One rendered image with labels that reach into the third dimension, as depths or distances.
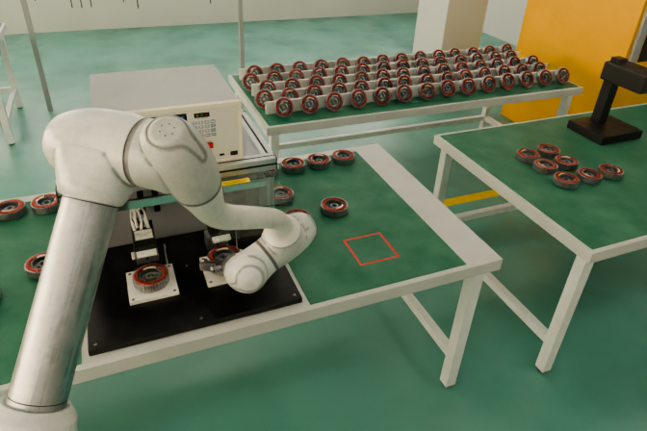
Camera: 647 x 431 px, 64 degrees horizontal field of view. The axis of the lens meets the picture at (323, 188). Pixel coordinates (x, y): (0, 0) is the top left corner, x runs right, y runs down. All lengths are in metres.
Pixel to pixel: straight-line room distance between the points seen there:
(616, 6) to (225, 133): 3.42
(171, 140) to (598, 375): 2.37
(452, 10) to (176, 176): 4.47
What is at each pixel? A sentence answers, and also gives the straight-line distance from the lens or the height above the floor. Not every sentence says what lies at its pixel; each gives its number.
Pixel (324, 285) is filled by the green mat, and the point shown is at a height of 0.75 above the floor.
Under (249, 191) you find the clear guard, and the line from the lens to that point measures 1.66.
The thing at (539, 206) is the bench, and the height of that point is 0.75.
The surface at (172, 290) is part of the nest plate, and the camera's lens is 1.75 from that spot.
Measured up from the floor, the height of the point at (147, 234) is 0.92.
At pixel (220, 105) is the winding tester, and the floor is 1.31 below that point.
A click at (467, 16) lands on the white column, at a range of 5.34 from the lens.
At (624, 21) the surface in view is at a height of 1.13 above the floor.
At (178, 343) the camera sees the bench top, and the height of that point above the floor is 0.75.
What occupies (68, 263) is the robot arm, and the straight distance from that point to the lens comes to 1.03.
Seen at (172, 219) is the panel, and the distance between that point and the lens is 1.96.
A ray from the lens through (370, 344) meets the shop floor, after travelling 2.62.
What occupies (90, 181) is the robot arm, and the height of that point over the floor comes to 1.45.
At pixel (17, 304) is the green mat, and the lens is 1.91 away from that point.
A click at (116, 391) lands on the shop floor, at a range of 2.54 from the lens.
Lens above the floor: 1.94
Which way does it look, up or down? 31 degrees down
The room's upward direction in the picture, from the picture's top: 3 degrees clockwise
